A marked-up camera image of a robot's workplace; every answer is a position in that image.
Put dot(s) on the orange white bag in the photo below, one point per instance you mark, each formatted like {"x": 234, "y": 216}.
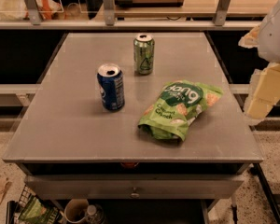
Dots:
{"x": 17, "y": 10}

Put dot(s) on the grey table drawer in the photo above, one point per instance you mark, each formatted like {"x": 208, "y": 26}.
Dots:
{"x": 57, "y": 187}

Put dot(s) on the black wire basket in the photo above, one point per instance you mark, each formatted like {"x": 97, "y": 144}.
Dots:
{"x": 14, "y": 207}

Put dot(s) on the brown paper cup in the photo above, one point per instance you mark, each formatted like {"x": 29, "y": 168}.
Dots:
{"x": 75, "y": 210}

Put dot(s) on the blue pepsi can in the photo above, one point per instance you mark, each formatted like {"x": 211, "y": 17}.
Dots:
{"x": 110, "y": 79}

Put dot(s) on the green snack bag in basket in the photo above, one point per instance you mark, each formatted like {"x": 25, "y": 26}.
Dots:
{"x": 36, "y": 212}

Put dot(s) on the clear plastic bottle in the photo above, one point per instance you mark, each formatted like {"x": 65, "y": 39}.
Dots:
{"x": 95, "y": 214}

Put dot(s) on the green soda can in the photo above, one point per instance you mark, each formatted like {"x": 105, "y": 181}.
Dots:
{"x": 143, "y": 54}

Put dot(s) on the green chip bag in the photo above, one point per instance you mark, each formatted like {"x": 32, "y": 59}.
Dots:
{"x": 178, "y": 105}

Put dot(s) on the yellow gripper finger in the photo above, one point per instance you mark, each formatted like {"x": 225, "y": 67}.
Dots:
{"x": 251, "y": 39}
{"x": 264, "y": 92}

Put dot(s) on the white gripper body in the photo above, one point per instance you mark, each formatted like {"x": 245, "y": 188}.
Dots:
{"x": 274, "y": 37}

